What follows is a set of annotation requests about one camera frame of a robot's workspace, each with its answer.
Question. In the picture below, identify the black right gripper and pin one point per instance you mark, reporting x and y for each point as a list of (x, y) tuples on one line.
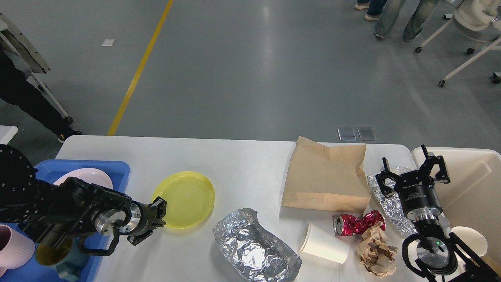
[(416, 194)]

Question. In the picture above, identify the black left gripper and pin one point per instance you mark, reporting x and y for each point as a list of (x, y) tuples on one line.
[(142, 219)]

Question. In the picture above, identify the yellow plate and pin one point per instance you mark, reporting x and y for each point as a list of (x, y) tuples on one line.
[(190, 198)]

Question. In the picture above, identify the teal green mug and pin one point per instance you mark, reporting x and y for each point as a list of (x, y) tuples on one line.
[(67, 261)]

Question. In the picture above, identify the pink ribbed mug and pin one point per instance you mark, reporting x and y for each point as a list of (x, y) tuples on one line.
[(16, 249)]

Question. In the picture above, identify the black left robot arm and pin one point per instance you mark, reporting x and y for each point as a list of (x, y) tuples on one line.
[(50, 214)]

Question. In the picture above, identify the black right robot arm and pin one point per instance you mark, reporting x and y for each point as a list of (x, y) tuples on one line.
[(430, 251)]

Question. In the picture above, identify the flat foil sheet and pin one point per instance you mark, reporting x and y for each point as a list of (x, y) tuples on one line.
[(392, 209)]

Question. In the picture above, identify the beige plastic bin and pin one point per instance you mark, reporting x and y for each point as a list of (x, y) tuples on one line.
[(473, 198)]

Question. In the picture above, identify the floor outlet plate right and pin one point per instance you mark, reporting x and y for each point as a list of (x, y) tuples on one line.
[(367, 133)]

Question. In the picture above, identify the floor outlet plate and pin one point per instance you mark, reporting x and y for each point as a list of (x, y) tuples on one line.
[(347, 134), (367, 133)]

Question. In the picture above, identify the pink plate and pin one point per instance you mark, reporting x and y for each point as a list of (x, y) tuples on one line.
[(89, 175)]

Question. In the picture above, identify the crumpled brown paper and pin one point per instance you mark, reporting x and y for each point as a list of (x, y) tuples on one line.
[(375, 254)]

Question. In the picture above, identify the crushed red can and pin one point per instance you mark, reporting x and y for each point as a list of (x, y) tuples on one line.
[(348, 225)]

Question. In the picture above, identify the white paper cup in bin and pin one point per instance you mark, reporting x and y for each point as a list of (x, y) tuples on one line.
[(472, 238)]

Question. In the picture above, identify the floor outlet plate left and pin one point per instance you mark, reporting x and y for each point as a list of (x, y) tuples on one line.
[(347, 134)]

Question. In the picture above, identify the brown paper bag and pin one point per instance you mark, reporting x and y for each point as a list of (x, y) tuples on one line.
[(326, 178)]

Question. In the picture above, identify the blue plastic tray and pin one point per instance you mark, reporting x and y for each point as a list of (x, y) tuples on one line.
[(50, 170)]

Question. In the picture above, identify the crumpled foil tray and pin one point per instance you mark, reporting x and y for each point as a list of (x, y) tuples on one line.
[(256, 254)]

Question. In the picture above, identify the white side table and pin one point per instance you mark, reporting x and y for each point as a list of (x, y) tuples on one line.
[(7, 133)]

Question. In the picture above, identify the grey chair at left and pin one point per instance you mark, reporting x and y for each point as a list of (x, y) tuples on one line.
[(15, 42)]

